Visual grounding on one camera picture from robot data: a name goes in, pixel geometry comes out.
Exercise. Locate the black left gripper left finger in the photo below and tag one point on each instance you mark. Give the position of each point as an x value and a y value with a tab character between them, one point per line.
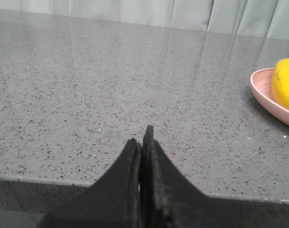
112	202

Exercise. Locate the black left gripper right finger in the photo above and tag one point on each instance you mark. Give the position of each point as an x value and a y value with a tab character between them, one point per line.
169	200

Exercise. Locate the yellow banana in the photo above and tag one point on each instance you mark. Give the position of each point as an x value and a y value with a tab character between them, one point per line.
280	83

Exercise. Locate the pink plate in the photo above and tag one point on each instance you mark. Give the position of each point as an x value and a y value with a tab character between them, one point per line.
260	82

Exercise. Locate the grey-white curtain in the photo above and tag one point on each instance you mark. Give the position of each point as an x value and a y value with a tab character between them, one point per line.
259	18

